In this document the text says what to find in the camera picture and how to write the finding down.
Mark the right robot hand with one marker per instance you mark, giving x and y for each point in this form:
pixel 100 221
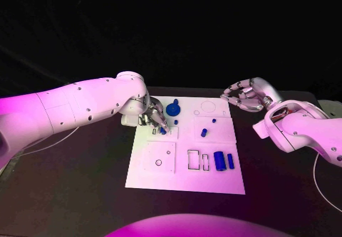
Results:
pixel 261 88

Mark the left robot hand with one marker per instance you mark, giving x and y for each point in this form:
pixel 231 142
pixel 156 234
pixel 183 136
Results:
pixel 156 114

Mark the blue plug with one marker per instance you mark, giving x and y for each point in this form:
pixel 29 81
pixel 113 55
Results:
pixel 163 130

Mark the thick blue cylinder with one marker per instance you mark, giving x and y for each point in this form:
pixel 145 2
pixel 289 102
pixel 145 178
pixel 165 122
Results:
pixel 220 161

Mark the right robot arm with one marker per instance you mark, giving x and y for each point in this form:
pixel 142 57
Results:
pixel 308 129

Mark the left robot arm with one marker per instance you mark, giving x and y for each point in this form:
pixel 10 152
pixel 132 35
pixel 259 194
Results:
pixel 80 107

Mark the white task board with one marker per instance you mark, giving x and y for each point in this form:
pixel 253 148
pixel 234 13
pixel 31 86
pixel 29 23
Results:
pixel 183 177

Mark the blue gear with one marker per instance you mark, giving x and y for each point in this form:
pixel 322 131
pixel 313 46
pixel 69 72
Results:
pixel 173 110

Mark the tall blue peg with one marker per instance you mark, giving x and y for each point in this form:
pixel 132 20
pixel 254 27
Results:
pixel 204 132

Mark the pale grey mounting plate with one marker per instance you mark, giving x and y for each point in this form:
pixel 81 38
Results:
pixel 329 107

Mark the thin blue cylinder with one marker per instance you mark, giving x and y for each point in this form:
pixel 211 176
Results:
pixel 231 161

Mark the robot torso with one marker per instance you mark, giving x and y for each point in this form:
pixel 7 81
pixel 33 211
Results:
pixel 198 225

